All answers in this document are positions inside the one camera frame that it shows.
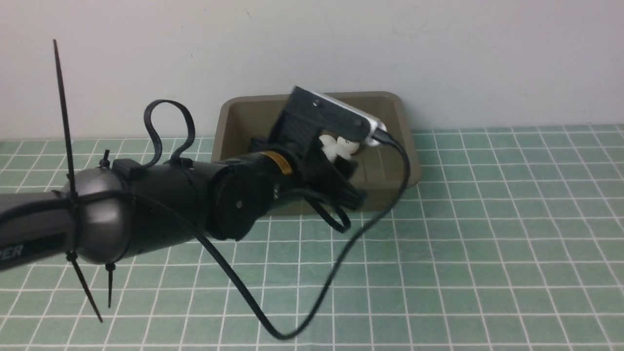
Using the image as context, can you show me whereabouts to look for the black camera cable image left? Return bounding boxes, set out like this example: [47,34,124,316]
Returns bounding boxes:
[132,130,411,341]

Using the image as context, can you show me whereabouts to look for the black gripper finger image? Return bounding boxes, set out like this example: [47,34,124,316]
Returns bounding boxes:
[322,171,367,211]

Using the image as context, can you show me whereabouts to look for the white ball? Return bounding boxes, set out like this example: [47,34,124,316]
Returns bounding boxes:
[336,137,360,157]
[319,134,338,163]

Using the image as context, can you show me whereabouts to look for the olive green plastic bin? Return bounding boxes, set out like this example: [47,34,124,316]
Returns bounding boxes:
[211,91,422,217]

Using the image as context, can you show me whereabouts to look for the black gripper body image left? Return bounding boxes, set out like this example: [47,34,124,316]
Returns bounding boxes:
[248,137,356,195]

